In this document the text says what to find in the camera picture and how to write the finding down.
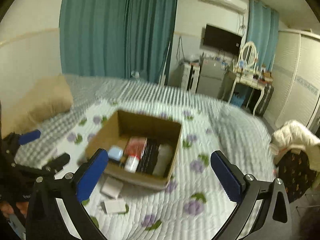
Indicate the black remote control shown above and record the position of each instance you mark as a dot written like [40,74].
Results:
[149,157]

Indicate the grey checked bedsheet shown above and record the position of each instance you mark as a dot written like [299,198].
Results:
[162,97]

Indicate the light blue earbuds case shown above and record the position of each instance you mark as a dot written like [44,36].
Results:
[115,153]

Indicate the tan pillow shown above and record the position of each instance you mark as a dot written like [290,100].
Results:
[48,97]

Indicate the open cardboard box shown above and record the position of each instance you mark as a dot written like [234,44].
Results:
[119,128]

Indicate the white square charger box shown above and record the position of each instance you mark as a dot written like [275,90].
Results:
[112,187]

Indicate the person's left hand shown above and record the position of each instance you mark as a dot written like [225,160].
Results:
[7,209]

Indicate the white louvred wardrobe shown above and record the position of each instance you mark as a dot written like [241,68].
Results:
[295,74]

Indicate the black wall television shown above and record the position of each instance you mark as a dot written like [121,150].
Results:
[222,40]

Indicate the white dressing table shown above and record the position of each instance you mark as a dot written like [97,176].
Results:
[241,90]

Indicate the small white adapter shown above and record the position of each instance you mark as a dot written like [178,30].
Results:
[115,206]

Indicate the white drawer cabinet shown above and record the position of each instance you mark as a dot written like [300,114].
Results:
[190,73]

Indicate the small green curtain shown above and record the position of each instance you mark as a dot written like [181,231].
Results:
[263,27]

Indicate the white cylindrical bottle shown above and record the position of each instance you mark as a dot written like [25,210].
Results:
[165,153]

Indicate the silver mini fridge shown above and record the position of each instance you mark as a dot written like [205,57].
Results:
[211,76]

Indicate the red patterned case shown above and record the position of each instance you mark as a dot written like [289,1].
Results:
[136,146]

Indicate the large green curtain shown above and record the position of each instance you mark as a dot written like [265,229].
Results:
[116,38]

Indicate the white padded jacket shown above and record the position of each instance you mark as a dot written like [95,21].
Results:
[295,136]

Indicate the white oval vanity mirror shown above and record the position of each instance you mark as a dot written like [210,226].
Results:
[248,56]

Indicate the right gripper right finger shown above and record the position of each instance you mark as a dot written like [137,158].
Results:
[273,220]

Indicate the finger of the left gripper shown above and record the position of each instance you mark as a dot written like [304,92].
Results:
[57,162]
[12,142]

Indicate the white bottle red cap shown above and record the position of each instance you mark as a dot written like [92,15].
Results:
[131,163]

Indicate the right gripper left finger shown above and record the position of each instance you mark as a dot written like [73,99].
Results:
[44,219]

